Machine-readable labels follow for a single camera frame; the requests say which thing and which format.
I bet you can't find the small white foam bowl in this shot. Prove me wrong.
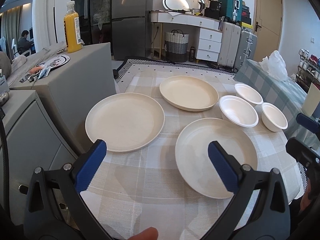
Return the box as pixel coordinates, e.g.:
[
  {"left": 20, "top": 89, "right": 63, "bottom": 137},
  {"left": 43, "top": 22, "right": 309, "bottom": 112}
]
[{"left": 261, "top": 102, "right": 288, "bottom": 132}]

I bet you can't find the cream plate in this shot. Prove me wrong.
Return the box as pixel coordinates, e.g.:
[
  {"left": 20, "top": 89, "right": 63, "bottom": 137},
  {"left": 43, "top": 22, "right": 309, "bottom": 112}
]
[
  {"left": 159, "top": 75, "right": 219, "bottom": 112},
  {"left": 175, "top": 118, "right": 258, "bottom": 199},
  {"left": 85, "top": 93, "right": 165, "bottom": 153}
]

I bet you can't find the large white foam bowl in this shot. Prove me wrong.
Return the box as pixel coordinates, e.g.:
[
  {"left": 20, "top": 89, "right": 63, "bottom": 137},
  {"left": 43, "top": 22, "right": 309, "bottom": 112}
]
[{"left": 219, "top": 95, "right": 259, "bottom": 128}]

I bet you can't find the person right hand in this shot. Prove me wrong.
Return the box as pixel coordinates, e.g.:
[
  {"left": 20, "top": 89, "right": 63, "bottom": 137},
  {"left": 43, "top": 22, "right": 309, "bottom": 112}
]
[{"left": 299, "top": 179, "right": 312, "bottom": 214}]

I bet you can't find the person left hand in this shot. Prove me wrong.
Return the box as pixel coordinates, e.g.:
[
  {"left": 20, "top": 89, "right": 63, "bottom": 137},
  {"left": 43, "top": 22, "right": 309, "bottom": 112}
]
[{"left": 128, "top": 227, "right": 158, "bottom": 240}]

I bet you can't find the cream paper sheet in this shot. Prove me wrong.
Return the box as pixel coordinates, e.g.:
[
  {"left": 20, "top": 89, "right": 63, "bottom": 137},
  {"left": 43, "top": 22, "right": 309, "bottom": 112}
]
[{"left": 302, "top": 83, "right": 320, "bottom": 117}]

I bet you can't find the green plaid tablecloth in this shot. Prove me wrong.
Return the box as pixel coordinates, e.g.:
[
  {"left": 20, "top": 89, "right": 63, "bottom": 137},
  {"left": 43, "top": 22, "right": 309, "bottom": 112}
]
[{"left": 234, "top": 60, "right": 319, "bottom": 150}]

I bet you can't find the shoe rack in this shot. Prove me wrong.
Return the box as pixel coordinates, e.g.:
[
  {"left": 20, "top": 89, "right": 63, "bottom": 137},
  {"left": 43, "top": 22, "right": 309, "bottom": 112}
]
[{"left": 296, "top": 49, "right": 320, "bottom": 93}]

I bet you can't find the white plastic bag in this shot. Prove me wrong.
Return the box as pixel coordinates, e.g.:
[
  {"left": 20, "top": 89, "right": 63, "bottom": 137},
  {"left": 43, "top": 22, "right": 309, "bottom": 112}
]
[{"left": 259, "top": 50, "right": 288, "bottom": 81}]

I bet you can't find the grey drawer cabinet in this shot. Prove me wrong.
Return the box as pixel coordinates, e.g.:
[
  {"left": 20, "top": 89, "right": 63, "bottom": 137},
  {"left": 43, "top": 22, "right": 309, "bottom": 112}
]
[{"left": 2, "top": 90, "right": 77, "bottom": 225}]

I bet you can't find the grey aluminium suitcase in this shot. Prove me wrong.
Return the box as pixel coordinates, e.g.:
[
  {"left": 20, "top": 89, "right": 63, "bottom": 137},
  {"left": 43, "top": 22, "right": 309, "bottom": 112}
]
[{"left": 233, "top": 30, "right": 258, "bottom": 70}]

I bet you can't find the wooden door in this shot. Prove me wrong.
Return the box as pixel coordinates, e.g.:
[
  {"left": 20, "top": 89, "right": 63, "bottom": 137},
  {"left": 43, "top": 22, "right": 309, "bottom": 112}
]
[{"left": 253, "top": 0, "right": 283, "bottom": 62}]

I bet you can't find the grey cabinet box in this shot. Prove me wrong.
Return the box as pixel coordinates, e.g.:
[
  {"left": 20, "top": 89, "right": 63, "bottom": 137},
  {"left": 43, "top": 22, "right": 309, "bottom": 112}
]
[{"left": 11, "top": 43, "right": 116, "bottom": 154}]

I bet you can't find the white drawer dresser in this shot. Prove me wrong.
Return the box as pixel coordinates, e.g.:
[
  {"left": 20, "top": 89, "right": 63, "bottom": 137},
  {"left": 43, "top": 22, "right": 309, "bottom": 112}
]
[{"left": 151, "top": 11, "right": 222, "bottom": 62}]

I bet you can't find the dark water bottle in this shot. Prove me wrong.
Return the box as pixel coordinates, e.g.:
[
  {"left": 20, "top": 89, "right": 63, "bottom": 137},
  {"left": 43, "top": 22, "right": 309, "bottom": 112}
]
[{"left": 189, "top": 46, "right": 195, "bottom": 62}]

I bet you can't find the teal suitcase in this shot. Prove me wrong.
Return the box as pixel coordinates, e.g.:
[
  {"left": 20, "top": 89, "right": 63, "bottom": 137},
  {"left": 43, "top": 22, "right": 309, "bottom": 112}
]
[{"left": 219, "top": 0, "right": 242, "bottom": 25}]

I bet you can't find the dotted white rug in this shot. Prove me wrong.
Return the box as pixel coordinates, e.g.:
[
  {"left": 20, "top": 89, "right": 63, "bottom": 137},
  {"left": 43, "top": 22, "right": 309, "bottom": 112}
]
[{"left": 115, "top": 57, "right": 235, "bottom": 83}]

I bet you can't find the woven laundry basket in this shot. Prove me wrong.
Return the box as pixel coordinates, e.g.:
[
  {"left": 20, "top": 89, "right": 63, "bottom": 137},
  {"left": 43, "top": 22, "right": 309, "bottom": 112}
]
[{"left": 164, "top": 29, "right": 189, "bottom": 63}]

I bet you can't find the seated person background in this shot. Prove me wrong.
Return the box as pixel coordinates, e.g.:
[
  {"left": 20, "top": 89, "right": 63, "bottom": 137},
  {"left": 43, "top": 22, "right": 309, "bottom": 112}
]
[{"left": 17, "top": 30, "right": 34, "bottom": 56}]

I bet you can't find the orange juice bottle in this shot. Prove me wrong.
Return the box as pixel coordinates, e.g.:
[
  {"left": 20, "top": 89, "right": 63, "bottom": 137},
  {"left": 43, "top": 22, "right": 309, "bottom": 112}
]
[{"left": 63, "top": 1, "right": 82, "bottom": 53}]

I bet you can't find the oval vanity mirror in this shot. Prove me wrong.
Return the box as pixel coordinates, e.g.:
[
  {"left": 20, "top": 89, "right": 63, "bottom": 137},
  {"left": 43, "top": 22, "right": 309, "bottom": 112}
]
[{"left": 162, "top": 0, "right": 205, "bottom": 13}]

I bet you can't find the grey refrigerator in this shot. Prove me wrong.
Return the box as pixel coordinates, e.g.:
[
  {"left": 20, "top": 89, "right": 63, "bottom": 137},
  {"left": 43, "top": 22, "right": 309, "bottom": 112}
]
[{"left": 111, "top": 0, "right": 153, "bottom": 60}]

